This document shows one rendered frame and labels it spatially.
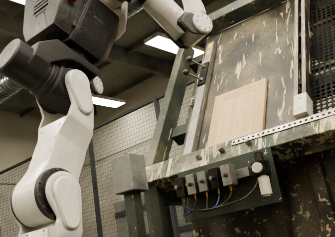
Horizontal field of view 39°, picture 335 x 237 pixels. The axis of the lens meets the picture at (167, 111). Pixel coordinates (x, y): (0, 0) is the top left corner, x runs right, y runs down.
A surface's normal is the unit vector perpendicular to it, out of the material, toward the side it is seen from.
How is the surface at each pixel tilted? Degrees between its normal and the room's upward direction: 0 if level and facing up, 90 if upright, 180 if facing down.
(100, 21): 100
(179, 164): 57
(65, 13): 113
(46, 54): 90
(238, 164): 90
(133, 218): 90
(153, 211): 90
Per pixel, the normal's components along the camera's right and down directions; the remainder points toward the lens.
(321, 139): -0.19, 0.70
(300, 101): -0.58, -0.65
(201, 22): 0.48, -0.34
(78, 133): 0.59, 0.03
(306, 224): -0.59, -0.16
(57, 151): 0.74, -0.32
